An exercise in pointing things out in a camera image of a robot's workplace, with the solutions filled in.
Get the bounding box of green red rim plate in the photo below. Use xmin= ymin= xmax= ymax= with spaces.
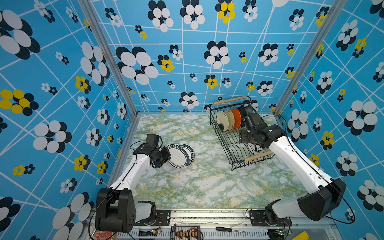
xmin=179 ymin=144 xmax=195 ymax=166
xmin=167 ymin=145 xmax=190 ymax=169

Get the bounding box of black wire dish rack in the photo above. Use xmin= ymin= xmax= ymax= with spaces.
xmin=209 ymin=97 xmax=275 ymax=171

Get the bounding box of cream plate with flower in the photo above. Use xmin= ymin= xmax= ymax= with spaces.
xmin=217 ymin=111 xmax=229 ymax=131

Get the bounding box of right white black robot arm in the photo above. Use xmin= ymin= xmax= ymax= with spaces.
xmin=242 ymin=113 xmax=347 ymax=225

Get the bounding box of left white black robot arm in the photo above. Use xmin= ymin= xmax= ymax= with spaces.
xmin=95 ymin=134 xmax=171 ymax=233

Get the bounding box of black plate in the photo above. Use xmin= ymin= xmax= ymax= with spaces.
xmin=238 ymin=106 xmax=247 ymax=118

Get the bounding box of orange plate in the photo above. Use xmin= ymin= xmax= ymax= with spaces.
xmin=231 ymin=108 xmax=242 ymax=129

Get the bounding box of beige plate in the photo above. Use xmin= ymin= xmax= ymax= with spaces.
xmin=225 ymin=110 xmax=235 ymax=131

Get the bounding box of small circuit board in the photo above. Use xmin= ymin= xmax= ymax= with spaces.
xmin=138 ymin=229 xmax=159 ymax=238

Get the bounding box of black terminal block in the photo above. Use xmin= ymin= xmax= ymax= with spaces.
xmin=170 ymin=226 xmax=204 ymax=240

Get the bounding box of black screwdriver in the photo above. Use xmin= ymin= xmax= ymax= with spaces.
xmin=216 ymin=227 xmax=244 ymax=233

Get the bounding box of red round tin lid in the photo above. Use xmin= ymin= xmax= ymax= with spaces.
xmin=92 ymin=231 xmax=115 ymax=240

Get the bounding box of yellow paper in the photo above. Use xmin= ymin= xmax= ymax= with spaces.
xmin=292 ymin=231 xmax=310 ymax=240

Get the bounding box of right wooden rack handle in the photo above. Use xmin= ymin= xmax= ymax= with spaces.
xmin=244 ymin=151 xmax=273 ymax=162

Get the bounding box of wooden rack handle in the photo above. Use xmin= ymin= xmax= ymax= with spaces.
xmin=244 ymin=151 xmax=273 ymax=162
xmin=213 ymin=96 xmax=247 ymax=106

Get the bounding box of left wooden rack handle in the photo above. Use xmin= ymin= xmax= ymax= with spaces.
xmin=213 ymin=96 xmax=247 ymax=106

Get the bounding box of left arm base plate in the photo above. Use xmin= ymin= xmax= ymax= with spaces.
xmin=134 ymin=209 xmax=171 ymax=227

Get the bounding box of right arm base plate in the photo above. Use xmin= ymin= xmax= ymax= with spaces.
xmin=246 ymin=210 xmax=293 ymax=228

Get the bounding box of aluminium frame rail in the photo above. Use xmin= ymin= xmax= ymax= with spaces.
xmin=80 ymin=207 xmax=343 ymax=240

